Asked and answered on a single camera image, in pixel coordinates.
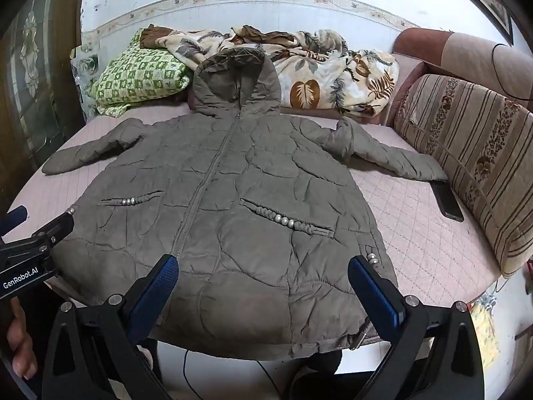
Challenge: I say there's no leaf print blanket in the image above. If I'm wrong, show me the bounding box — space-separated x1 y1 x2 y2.
155 25 400 119

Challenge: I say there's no brown cloth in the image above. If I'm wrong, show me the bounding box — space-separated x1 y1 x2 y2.
139 25 176 49

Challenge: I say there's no green checked pillow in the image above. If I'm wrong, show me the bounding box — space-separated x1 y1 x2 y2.
89 33 194 118

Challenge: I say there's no pink brown sofa back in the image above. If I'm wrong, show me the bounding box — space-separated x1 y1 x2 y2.
385 28 533 128

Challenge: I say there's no grey quilted hooded jacket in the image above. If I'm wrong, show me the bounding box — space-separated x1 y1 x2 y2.
42 47 448 361

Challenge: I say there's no clear plastic bag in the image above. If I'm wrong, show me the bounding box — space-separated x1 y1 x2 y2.
69 44 103 121

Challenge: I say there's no yellow patterned cloth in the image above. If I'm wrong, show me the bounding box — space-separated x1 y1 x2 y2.
470 294 500 369

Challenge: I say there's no person's left hand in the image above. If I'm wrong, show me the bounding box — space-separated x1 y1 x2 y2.
6 298 39 381

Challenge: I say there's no framed wall picture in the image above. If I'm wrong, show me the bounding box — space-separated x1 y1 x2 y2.
433 0 515 46

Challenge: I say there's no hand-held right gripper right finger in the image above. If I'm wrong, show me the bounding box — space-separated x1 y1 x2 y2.
347 255 487 400

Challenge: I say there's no pink quilted mattress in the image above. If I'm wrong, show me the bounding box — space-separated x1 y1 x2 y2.
4 106 500 342

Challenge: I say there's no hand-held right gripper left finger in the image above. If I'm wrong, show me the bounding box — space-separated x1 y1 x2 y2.
42 254 180 400

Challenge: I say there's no striped floral sofa cushion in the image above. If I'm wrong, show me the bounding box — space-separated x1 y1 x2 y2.
393 74 533 279

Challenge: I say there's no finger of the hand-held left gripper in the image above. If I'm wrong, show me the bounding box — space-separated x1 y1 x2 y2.
17 212 76 259
0 206 29 238

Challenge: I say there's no wooden door with glass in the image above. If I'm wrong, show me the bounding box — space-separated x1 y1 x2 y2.
0 0 88 217

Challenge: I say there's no black smartphone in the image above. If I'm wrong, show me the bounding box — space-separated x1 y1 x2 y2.
429 179 465 222

